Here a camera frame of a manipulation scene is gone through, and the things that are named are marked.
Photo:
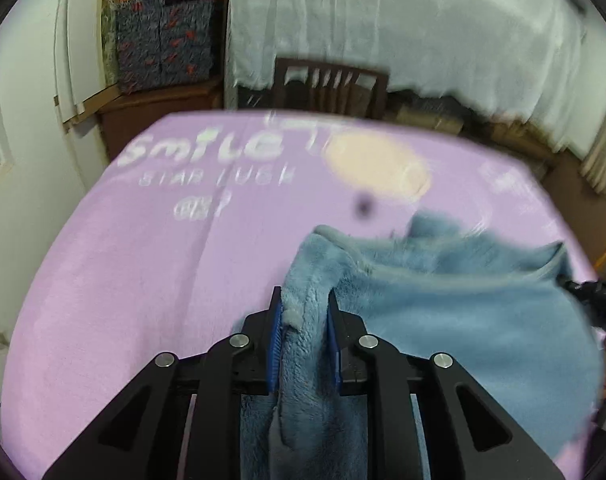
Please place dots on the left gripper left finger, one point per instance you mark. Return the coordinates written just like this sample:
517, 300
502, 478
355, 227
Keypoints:
181, 418

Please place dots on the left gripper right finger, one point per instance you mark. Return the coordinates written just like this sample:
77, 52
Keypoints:
427, 418

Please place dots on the blue fleece jacket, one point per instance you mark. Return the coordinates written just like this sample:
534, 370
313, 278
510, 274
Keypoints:
495, 307

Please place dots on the purple smile bed sheet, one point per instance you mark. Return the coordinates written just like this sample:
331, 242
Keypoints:
195, 223

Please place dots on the white lace cloth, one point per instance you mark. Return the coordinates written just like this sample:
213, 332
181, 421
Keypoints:
514, 59

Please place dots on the low brown wooden cabinet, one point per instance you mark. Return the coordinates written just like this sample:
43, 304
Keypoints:
125, 117

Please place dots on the dark wooden chair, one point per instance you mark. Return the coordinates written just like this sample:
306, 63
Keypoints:
329, 88

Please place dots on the white leaning board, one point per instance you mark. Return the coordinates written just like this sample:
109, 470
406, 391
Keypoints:
82, 86

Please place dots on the blue patterned storage boxes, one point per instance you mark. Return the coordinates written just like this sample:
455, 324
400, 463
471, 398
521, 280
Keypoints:
164, 43

